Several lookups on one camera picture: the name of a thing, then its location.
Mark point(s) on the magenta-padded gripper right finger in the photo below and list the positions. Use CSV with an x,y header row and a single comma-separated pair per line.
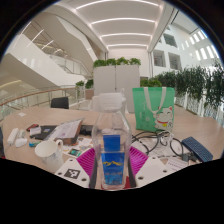
x,y
153,171

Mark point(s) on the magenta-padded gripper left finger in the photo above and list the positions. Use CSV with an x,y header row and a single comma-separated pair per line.
x,y
73,173

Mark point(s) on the clear blue-labelled water bottle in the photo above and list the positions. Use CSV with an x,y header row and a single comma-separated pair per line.
x,y
111,140

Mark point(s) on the white printed card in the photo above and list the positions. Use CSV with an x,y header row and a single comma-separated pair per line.
x,y
176,164

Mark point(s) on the colourful sticker sheet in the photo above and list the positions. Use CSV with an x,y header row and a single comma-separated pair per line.
x,y
78,148

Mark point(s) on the white mug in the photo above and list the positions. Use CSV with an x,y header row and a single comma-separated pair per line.
x,y
50,155

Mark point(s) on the small black box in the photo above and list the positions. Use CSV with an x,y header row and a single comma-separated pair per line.
x,y
86,130

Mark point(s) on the small cyan marker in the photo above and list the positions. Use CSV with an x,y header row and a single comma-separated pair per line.
x,y
34,144

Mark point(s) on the black notebook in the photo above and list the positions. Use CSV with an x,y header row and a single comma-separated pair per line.
x,y
46,131

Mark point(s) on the white computer mouse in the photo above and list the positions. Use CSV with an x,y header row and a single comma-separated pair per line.
x,y
21,143

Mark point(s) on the green cat-print tote bag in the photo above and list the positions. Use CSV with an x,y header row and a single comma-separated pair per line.
x,y
151,110

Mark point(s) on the red and black phone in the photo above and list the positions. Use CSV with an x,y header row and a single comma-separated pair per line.
x,y
32,127

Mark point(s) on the white power strip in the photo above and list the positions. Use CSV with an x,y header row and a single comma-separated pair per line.
x,y
12,136

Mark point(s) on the black office chair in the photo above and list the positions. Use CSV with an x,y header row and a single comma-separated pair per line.
x,y
60,103

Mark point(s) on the clear spray bottle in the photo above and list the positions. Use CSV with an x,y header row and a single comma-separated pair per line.
x,y
124,101

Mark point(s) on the white paper slip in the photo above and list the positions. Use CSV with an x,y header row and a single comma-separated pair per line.
x,y
21,114

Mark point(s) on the glass balcony railing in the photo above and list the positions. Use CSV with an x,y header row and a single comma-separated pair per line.
x,y
33,100

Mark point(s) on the small planter with plants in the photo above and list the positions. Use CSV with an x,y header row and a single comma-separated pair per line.
x,y
87,88

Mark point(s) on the low planter with green plants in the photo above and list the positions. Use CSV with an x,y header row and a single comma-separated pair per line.
x,y
149,82

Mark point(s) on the row of green hedge plants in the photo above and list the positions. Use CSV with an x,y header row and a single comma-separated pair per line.
x,y
196,85

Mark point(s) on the white cabinet with plants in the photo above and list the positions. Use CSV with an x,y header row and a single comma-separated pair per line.
x,y
113,80

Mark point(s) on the group of ceiling light strips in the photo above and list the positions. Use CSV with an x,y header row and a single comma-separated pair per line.
x,y
123,34

